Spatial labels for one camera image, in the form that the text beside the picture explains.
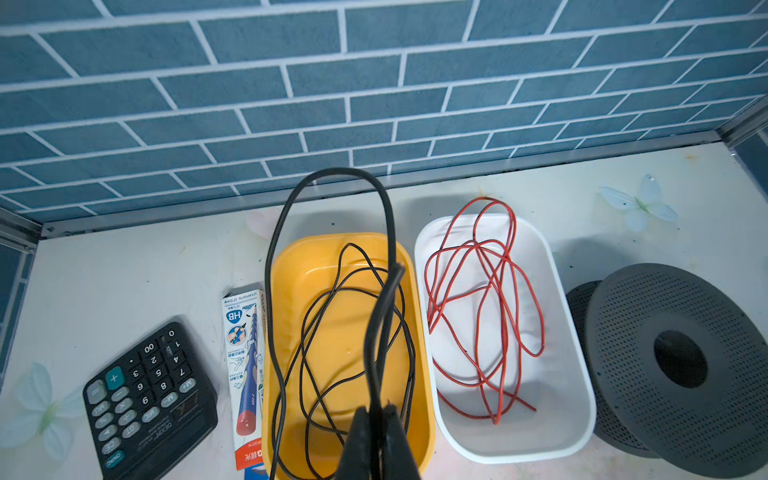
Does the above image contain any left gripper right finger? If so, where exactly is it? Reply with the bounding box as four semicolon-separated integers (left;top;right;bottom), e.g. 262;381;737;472
381;405;421;480

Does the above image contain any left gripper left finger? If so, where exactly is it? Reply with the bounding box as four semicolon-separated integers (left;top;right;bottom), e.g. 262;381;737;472
334;407;372;480

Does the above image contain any black cable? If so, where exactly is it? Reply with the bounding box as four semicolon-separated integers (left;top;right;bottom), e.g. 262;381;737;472
263;167;418;480

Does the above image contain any grey perforated cable spool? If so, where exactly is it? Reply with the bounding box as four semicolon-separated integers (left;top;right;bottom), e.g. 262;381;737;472
567;263;767;479

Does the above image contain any white plastic tub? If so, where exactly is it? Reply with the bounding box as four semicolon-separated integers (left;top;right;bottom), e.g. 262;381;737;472
414;213;596;464

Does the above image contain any yellow plastic tub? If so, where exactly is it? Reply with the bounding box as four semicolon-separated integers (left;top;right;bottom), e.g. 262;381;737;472
262;233;436;479

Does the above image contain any pencil box blue white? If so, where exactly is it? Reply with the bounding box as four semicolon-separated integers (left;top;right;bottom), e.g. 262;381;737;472
222;284;269;479

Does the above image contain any black calculator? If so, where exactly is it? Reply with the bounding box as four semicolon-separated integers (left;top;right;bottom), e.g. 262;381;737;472
82;317;218;479

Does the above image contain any red cable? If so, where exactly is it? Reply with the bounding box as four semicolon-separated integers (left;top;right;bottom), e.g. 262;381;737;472
423;196;547;426

